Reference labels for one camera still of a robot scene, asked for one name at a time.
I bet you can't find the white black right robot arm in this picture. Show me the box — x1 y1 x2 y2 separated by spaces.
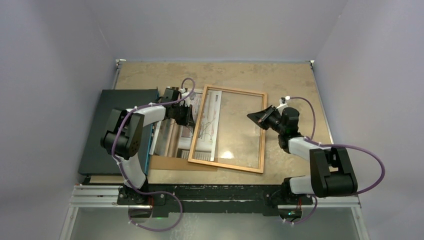
247 106 358 204

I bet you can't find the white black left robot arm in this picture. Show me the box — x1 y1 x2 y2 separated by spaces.
100 88 196 205

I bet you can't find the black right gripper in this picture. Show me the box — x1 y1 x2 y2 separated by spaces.
246 105 285 134

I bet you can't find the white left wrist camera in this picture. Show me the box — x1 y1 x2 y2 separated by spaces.
179 88 202 109

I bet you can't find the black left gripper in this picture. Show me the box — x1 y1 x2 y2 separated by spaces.
172 103 196 128

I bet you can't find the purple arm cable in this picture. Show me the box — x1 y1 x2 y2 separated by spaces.
110 78 197 233
283 96 386 226

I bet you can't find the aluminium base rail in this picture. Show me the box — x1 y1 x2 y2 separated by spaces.
67 184 362 209

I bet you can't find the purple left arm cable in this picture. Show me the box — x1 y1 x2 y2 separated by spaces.
110 78 197 233

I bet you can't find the brown frame backing board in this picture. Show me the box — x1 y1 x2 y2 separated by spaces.
149 155 218 172

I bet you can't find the dark box with blue edge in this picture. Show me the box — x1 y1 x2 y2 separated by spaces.
78 88 159 176

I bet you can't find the orange wooden picture frame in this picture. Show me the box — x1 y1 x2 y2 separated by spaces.
187 84 269 175

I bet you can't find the clear glass pane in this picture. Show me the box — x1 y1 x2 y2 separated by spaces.
192 90 264 169

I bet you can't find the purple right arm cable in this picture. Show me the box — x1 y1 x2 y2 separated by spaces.
283 96 386 226

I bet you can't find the plant photo print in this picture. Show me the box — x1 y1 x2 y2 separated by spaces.
149 90 222 162

